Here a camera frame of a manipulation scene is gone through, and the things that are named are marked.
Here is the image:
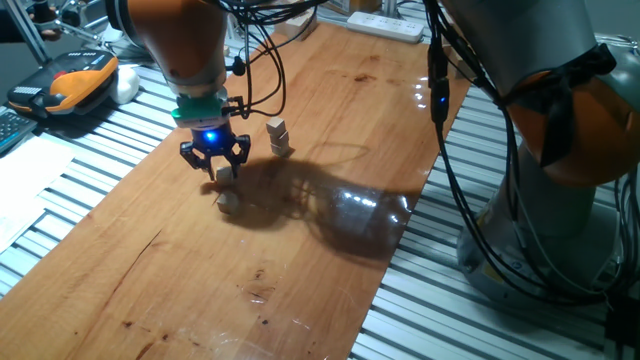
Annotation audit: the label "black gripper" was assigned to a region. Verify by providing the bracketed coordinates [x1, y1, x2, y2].
[179, 124, 252, 181]

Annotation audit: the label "dark sleeved forearm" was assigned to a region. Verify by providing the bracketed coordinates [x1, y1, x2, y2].
[0, 9, 32, 45]

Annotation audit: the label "person hand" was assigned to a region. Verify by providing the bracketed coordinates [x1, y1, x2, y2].
[28, 0, 65, 42]

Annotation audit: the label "white rounded object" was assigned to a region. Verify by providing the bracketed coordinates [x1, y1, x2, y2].
[109, 65, 142, 105]

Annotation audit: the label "glossy wooden board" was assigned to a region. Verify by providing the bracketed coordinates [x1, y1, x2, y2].
[0, 22, 474, 360]

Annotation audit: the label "wooden block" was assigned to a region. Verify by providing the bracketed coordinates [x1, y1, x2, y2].
[285, 15, 314, 43]

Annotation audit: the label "orange black teach pendant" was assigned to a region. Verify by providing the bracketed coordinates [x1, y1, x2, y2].
[7, 49, 120, 119]

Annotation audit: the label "black round spool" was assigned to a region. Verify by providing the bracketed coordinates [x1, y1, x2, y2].
[104, 0, 135, 49]

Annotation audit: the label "thin metal rod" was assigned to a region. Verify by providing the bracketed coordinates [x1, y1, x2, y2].
[57, 0, 111, 46]

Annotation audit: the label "white paper sheets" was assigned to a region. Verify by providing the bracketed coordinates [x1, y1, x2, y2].
[0, 135, 76, 254]

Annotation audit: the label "brown cardboard box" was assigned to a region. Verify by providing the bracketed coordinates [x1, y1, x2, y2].
[324, 0, 384, 16]

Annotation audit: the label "dark computer keyboard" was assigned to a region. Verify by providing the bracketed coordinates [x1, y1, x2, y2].
[0, 105, 39, 155]

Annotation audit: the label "white power strip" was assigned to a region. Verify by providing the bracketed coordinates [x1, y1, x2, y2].
[346, 11, 426, 45]

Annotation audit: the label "slanted aluminium strut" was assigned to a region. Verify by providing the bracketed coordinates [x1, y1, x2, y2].
[2, 0, 51, 66]

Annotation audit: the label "large wooden cube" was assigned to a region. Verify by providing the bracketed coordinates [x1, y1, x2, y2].
[447, 47, 474, 80]

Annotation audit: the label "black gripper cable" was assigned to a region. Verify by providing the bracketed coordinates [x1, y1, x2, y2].
[219, 0, 326, 120]

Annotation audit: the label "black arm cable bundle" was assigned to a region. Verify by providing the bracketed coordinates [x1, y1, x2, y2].
[424, 0, 640, 306]

